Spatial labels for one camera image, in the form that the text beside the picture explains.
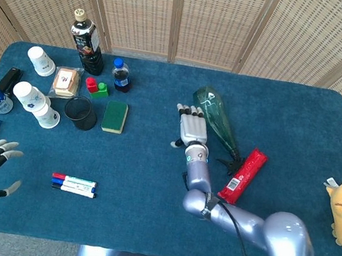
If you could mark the white fern-print paper cup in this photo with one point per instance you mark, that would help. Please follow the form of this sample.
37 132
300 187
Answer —
47 117

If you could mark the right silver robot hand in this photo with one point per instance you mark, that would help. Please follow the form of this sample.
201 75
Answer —
193 128

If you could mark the red toy block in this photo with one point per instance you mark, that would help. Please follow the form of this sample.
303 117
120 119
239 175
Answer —
91 84

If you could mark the blue carpet table cover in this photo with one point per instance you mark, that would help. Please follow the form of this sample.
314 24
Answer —
128 218

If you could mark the red whiteboard marker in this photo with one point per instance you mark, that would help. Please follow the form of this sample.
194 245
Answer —
76 180

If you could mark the small blue-capped cola bottle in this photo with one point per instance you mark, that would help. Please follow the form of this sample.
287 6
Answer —
121 77

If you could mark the black mesh pen holder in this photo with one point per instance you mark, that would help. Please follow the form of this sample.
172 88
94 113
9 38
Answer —
81 114

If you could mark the tall dark tea bottle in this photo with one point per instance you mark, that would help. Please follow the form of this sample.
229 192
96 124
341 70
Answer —
88 48

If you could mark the plastic-wrapped sandwich bread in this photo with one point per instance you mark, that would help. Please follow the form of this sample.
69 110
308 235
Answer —
65 81

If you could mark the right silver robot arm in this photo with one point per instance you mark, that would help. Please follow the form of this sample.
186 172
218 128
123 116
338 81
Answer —
287 235

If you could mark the black whiteboard marker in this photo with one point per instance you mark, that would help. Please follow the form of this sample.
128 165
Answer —
74 190

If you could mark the woven rattan folding screen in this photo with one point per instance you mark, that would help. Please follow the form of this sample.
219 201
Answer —
206 20

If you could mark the green transparent spray bottle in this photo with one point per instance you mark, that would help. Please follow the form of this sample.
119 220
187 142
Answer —
218 115

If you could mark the white printed paper cup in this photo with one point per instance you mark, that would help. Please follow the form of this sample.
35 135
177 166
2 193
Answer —
27 95
41 60

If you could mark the black stapler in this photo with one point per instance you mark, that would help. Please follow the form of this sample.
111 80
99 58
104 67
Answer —
9 79

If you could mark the green and yellow sponge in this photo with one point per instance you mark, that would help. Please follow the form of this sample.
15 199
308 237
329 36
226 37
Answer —
115 115

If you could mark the blue whiteboard marker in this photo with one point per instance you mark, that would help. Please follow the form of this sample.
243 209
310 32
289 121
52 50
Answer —
57 181

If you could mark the green toy block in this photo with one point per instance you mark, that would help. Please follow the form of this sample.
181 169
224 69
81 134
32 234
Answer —
101 91

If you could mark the red snack package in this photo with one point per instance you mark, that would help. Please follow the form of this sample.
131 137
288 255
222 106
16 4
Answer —
244 177

